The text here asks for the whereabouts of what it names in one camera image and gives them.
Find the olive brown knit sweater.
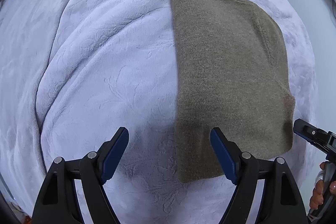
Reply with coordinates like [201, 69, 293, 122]
[170, 0, 295, 182]

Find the lavender fleece blanket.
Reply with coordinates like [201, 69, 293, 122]
[1, 0, 318, 223]

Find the person's right hand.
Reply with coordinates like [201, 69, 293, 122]
[309, 161, 328, 210]

